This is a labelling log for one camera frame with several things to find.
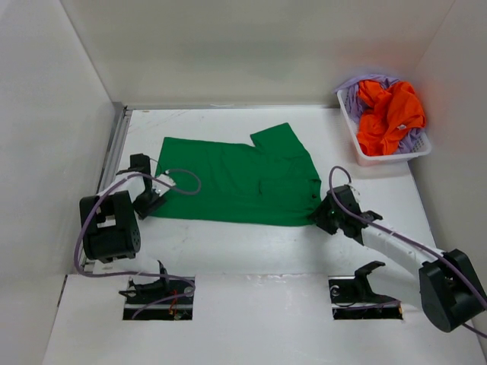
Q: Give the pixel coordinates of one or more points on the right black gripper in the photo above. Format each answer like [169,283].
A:
[319,215]

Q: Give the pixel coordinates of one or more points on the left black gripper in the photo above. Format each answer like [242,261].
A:
[143,209]

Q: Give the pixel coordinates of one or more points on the green t shirt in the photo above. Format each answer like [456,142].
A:
[271,181]

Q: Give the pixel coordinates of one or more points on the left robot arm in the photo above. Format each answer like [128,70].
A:
[113,236]

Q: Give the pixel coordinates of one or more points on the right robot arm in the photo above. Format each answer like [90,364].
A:
[442,284]

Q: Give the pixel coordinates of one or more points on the lavender t shirt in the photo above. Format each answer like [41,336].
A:
[354,99]

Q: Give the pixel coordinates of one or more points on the white plastic laundry basket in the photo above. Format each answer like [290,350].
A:
[422,146]

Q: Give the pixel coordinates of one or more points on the orange t shirt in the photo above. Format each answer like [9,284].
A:
[392,118]

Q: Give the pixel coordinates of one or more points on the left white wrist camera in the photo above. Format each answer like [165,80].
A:
[163,184]

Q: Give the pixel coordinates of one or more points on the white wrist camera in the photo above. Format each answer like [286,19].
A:
[163,184]
[354,190]

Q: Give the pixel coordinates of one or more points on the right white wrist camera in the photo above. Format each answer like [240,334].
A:
[354,190]

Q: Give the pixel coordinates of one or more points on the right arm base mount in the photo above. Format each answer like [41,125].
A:
[352,297]

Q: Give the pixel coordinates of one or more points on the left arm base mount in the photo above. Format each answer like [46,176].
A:
[162,300]

